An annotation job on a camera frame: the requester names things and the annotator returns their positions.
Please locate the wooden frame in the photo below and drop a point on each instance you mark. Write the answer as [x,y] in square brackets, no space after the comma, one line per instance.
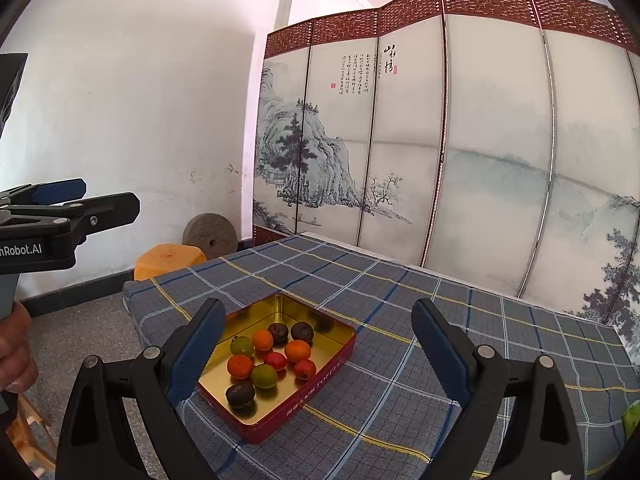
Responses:
[27,430]

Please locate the green tomato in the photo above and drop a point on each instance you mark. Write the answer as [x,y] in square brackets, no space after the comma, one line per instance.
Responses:
[264,375]
[241,346]

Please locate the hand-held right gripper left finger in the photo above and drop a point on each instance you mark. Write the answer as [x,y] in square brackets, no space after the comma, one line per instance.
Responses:
[197,350]

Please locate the orange tangerine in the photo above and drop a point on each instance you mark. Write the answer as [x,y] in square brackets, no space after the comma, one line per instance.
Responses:
[262,340]
[240,366]
[298,350]

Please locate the dark purple passion fruit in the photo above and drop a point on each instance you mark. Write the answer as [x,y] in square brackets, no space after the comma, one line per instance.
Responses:
[240,395]
[301,331]
[278,331]

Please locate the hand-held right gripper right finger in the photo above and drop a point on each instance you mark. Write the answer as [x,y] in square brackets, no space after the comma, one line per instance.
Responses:
[440,355]

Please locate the red and gold tin box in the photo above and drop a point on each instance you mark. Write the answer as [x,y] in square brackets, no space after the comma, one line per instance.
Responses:
[300,412]

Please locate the red tomato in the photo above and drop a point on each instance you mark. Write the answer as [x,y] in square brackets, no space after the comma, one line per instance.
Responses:
[304,368]
[275,360]

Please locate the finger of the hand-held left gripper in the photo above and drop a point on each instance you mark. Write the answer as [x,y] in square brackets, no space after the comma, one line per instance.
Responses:
[60,191]
[112,208]

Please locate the painted folding screen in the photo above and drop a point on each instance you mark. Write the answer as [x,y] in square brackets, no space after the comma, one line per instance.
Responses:
[490,110]

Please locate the round stone millstone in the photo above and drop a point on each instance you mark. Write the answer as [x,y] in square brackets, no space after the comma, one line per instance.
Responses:
[210,232]

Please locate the grey plaid tablecloth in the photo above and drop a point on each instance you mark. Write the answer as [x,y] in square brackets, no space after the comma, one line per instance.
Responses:
[400,410]

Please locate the orange plastic stool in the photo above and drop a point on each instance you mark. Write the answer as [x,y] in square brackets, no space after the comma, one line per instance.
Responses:
[170,259]

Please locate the person's left hand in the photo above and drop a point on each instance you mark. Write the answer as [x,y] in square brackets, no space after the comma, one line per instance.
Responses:
[15,350]

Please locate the yellow-green fruit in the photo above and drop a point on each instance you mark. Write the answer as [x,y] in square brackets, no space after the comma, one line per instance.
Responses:
[633,420]

